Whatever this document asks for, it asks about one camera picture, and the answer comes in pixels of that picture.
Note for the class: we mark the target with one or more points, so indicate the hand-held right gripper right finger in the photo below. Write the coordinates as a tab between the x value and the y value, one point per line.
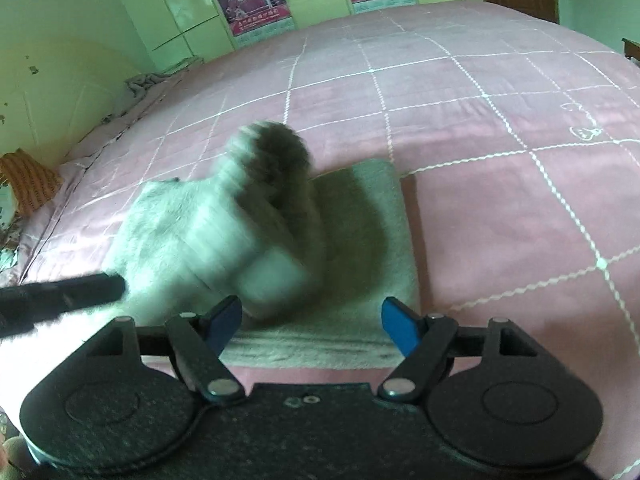
400	325

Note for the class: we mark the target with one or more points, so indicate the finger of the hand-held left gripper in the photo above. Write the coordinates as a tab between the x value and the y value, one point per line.
65	295

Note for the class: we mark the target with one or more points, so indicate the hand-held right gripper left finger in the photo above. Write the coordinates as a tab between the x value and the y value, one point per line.
225	325

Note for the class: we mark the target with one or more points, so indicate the grey pants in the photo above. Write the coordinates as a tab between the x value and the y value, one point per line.
360	240

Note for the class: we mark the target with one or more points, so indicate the teal patterned pillow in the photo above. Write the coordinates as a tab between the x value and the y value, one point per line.
7	230

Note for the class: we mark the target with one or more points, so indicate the orange striped pillow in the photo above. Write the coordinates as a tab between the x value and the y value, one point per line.
30	185

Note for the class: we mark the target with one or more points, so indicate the bed with pink checked sheet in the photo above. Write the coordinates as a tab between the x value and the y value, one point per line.
500	210

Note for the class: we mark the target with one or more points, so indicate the crumpled grey cloth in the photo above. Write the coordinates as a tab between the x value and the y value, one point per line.
150	82

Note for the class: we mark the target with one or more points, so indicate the glossy cream wardrobe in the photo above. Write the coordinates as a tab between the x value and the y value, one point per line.
165	5

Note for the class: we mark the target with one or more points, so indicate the dark wooden furniture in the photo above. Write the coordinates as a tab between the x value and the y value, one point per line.
632	52

